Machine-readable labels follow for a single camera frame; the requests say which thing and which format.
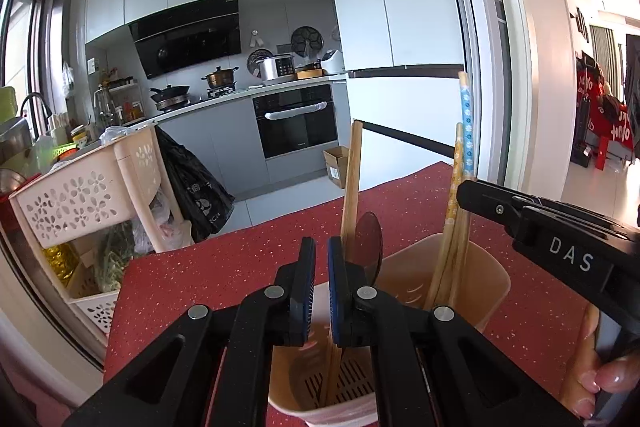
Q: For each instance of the white wall hook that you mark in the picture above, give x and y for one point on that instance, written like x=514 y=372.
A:
x=256 y=39

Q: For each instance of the metal spoon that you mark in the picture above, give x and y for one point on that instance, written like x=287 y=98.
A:
x=367 y=247

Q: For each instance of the white plastic utensil holder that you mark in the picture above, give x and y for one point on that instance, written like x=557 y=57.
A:
x=492 y=292

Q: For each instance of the round patterned plate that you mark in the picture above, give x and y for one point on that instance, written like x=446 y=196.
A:
x=255 y=57

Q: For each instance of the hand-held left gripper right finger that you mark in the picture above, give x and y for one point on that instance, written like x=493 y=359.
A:
x=335 y=297

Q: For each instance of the spice rack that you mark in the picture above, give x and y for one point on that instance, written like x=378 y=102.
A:
x=127 y=107

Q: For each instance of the gold foil package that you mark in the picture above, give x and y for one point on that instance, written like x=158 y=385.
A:
x=60 y=259

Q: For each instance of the yellow patterned bamboo chopstick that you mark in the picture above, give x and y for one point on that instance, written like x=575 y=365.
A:
x=457 y=157

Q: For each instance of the green vegetables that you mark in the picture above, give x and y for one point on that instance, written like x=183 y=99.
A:
x=112 y=257

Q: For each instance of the wooden board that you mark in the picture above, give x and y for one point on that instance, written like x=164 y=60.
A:
x=310 y=74

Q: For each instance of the black wok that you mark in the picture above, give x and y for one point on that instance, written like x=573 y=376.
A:
x=170 y=93

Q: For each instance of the steel cooking pot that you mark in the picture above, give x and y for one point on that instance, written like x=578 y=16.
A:
x=220 y=78

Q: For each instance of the gas stove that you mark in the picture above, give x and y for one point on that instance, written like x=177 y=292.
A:
x=222 y=93

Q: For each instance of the white countertop appliance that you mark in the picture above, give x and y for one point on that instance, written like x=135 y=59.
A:
x=332 y=62

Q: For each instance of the black built-in oven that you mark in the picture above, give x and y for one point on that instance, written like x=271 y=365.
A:
x=295 y=132

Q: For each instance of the person's right hand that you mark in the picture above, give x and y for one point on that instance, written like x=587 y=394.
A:
x=582 y=357

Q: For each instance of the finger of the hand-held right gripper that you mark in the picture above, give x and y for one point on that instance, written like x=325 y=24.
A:
x=485 y=199

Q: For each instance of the silver rice cooker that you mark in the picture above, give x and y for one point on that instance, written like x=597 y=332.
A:
x=275 y=68

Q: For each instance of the round black trivet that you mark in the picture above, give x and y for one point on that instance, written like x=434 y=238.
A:
x=306 y=38

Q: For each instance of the hanging clear plastic bag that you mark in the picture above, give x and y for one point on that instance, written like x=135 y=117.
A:
x=67 y=79

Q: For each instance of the black plastic bag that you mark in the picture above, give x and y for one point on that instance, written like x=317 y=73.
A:
x=192 y=187

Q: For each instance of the plain bamboo chopstick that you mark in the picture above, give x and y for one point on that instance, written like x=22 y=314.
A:
x=450 y=257
x=352 y=167

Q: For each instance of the white refrigerator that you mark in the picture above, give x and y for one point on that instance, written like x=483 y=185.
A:
x=410 y=7

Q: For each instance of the cardboard box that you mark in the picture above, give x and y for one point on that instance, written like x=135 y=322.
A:
x=336 y=169

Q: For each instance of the beige plastic storage trolley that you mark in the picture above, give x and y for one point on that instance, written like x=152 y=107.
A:
x=65 y=207

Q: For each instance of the grey base cabinets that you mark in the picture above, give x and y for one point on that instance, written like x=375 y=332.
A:
x=235 y=147

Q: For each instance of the kitchen faucet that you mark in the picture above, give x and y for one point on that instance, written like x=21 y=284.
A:
x=34 y=96

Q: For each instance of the black range hood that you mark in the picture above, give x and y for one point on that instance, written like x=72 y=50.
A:
x=185 y=39

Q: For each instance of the red hanging decoration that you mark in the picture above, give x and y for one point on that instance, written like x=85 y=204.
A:
x=620 y=127

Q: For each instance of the green plastic colander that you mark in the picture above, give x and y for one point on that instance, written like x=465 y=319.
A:
x=62 y=152

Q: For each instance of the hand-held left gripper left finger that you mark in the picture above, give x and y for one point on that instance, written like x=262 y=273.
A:
x=307 y=307

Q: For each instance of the white wall outlet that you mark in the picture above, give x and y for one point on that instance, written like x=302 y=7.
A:
x=91 y=67

